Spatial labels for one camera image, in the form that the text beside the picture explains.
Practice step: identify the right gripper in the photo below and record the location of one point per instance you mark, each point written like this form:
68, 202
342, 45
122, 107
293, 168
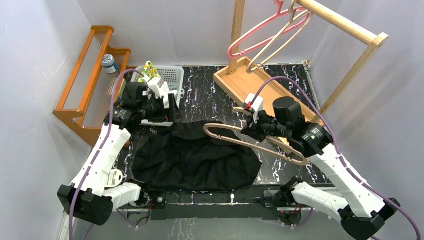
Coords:
253, 129

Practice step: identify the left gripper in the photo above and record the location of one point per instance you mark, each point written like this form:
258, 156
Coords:
168, 110

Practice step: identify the black skirt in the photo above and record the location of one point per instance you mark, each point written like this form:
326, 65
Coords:
184, 157

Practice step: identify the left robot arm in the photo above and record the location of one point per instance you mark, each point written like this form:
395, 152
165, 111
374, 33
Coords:
91, 196

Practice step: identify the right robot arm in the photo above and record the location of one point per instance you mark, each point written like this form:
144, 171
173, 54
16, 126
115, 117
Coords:
361, 212

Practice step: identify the white plastic basket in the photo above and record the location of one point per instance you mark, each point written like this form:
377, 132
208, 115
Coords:
173, 75

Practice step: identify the yellow green patterned cloth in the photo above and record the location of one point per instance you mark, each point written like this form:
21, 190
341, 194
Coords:
149, 72

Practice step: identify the wooden clothes rack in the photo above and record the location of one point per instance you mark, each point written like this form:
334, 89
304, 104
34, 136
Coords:
241, 77

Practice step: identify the small white blue jar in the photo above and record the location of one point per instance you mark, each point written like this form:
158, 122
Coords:
109, 64

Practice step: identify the orange wooden shelf rack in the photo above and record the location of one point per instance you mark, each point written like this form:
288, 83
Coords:
86, 96

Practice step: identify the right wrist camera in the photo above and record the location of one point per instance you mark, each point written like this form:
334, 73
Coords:
254, 107

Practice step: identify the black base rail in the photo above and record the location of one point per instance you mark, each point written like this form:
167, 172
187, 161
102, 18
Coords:
255, 201

